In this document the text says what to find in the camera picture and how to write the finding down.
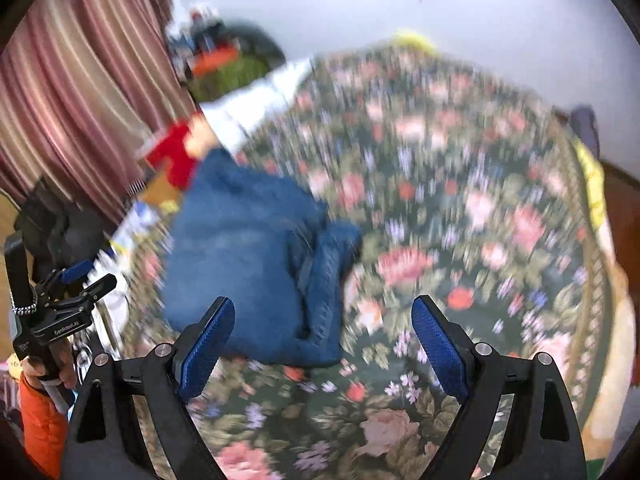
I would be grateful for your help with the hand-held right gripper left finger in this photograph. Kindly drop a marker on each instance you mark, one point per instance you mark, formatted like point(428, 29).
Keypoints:
point(205, 350)

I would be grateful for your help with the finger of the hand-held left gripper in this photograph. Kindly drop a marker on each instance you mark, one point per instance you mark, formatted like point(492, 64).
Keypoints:
point(100, 286)
point(77, 270)

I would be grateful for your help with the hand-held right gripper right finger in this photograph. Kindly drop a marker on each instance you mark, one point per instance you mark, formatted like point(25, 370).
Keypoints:
point(442, 350)

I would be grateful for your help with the blue denim jacket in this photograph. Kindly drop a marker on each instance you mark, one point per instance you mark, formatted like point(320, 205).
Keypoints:
point(240, 260)

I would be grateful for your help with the person's left hand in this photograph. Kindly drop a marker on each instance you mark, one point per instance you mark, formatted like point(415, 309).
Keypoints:
point(62, 362)

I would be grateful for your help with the brown cardboard box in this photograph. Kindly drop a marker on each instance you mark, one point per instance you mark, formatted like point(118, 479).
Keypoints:
point(162, 192)

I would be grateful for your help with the floral blanket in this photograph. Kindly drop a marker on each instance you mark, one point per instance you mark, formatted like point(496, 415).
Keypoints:
point(450, 200)

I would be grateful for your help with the red plush toy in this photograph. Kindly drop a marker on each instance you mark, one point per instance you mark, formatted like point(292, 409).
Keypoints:
point(175, 155)

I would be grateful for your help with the pink striped curtain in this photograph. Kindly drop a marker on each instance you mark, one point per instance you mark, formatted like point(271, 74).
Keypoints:
point(75, 85)

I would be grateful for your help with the white cloth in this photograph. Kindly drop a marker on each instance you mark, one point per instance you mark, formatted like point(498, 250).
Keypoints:
point(250, 105)

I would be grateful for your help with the green patterned cloth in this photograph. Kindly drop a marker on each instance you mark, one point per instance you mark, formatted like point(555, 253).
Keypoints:
point(225, 80)

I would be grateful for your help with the orange cloth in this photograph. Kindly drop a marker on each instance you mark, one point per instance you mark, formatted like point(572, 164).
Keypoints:
point(215, 62)

